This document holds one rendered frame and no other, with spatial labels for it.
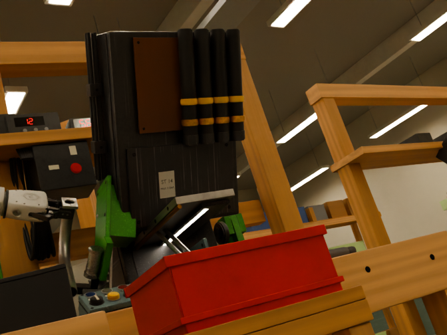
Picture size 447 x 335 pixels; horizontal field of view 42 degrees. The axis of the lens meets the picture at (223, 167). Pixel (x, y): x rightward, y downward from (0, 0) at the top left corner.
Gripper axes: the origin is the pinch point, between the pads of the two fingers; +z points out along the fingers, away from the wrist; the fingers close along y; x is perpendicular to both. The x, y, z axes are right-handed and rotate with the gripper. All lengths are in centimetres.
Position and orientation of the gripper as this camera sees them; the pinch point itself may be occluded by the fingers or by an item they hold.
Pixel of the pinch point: (65, 209)
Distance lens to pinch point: 161.7
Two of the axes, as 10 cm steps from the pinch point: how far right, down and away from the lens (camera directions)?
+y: -3.3, -3.8, 8.7
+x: -2.6, 9.2, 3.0
